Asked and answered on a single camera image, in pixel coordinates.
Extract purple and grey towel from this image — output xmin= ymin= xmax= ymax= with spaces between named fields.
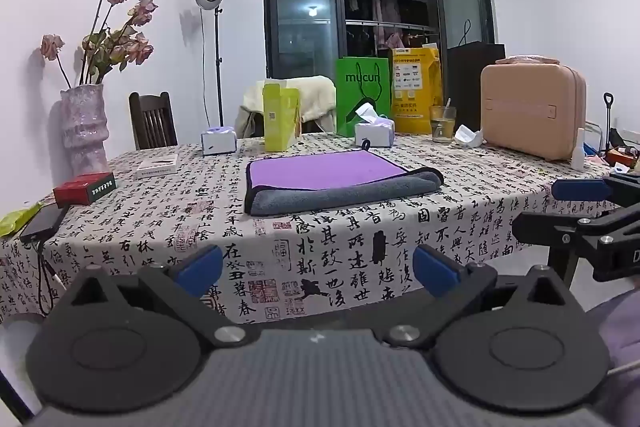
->
xmin=244 ymin=148 xmax=444 ymax=217

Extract calligraphy print tablecloth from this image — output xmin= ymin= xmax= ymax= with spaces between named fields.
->
xmin=1 ymin=135 xmax=605 ymax=323

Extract pink suitcase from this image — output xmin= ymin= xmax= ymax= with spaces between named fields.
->
xmin=480 ymin=57 xmax=587 ymax=161

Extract crumpled white paper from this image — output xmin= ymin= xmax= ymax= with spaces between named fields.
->
xmin=454 ymin=124 xmax=484 ymax=148

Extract white flat box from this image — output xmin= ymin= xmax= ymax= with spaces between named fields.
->
xmin=134 ymin=153 xmax=178 ymax=179

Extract left white tissue pack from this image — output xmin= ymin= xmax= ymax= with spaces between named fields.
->
xmin=201 ymin=126 xmax=238 ymax=156

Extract white tissue pack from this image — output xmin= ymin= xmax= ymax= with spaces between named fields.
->
xmin=355 ymin=103 xmax=395 ymax=148
xmin=201 ymin=126 xmax=238 ymax=156

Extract glass cup with straw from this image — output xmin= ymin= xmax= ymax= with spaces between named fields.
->
xmin=431 ymin=98 xmax=457 ymax=143

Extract red and green box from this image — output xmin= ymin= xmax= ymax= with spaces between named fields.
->
xmin=53 ymin=172 xmax=116 ymax=208

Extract dark wooden chair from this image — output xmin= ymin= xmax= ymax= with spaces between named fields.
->
xmin=128 ymin=92 xmax=178 ymax=150

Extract right white tissue pack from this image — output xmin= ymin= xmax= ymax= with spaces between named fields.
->
xmin=355 ymin=103 xmax=395 ymax=148

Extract black paper bag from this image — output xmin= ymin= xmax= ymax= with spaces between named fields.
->
xmin=446 ymin=20 xmax=506 ymax=131

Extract black smartphone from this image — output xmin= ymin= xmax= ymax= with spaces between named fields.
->
xmin=20 ymin=204 xmax=68 ymax=244

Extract yellow printed bag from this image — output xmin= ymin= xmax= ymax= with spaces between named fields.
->
xmin=392 ymin=43 xmax=442 ymax=134

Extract lime green carton box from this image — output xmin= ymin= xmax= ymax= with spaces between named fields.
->
xmin=262 ymin=81 xmax=302 ymax=153

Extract lime green wrapper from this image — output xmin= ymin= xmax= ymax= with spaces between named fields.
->
xmin=0 ymin=202 xmax=42 ymax=237

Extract pink textured vase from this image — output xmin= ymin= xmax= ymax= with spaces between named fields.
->
xmin=61 ymin=83 xmax=110 ymax=176

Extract green mucun paper bag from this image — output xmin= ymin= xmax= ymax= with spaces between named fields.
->
xmin=335 ymin=56 xmax=392 ymax=138

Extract cream cloth on chair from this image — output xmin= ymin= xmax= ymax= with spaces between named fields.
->
xmin=234 ymin=76 xmax=336 ymax=138

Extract dried pink roses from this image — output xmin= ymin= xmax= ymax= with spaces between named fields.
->
xmin=39 ymin=0 xmax=158 ymax=89

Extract studio lamp on stand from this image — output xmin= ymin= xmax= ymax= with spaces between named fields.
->
xmin=195 ymin=0 xmax=224 ymax=127

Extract dark framed window door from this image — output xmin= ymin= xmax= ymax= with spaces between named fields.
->
xmin=264 ymin=0 xmax=496 ymax=79

